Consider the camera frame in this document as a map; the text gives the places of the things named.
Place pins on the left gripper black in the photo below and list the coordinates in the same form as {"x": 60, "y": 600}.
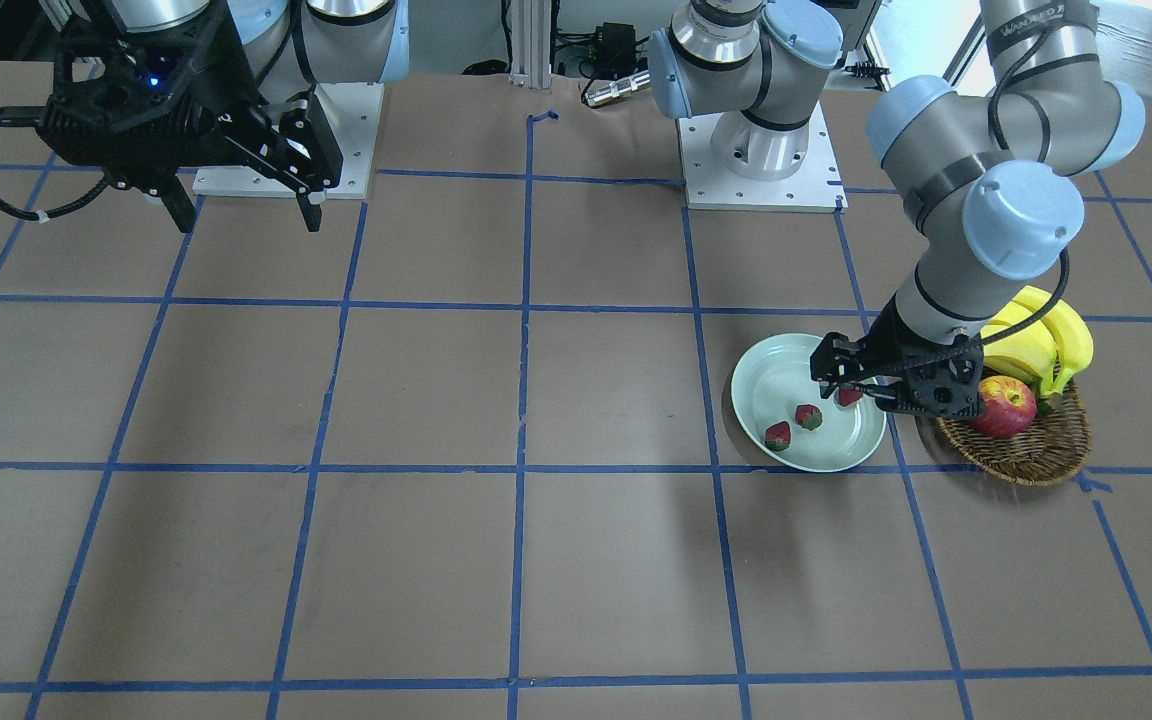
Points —
{"x": 887, "y": 347}

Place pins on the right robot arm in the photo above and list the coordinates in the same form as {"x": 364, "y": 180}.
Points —
{"x": 293, "y": 46}

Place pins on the yellow banana bunch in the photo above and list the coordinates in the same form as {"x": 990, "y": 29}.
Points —
{"x": 1048, "y": 354}

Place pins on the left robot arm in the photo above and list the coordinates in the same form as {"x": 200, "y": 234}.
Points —
{"x": 988, "y": 180}

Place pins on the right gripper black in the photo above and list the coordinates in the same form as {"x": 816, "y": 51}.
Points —
{"x": 228, "y": 62}

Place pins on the aluminium frame post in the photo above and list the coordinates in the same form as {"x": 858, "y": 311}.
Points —
{"x": 530, "y": 44}

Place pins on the light green plate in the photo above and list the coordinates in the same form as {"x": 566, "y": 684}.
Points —
{"x": 778, "y": 405}

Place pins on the brown wicker basket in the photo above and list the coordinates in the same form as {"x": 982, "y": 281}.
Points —
{"x": 1050, "y": 451}

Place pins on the red yellow apple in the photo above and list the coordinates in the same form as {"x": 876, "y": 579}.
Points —
{"x": 1007, "y": 407}

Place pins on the red strawberry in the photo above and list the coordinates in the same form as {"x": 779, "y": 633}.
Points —
{"x": 777, "y": 437}
{"x": 846, "y": 396}
{"x": 808, "y": 416}

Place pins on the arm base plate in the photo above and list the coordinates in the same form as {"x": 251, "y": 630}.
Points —
{"x": 353, "y": 111}
{"x": 731, "y": 164}

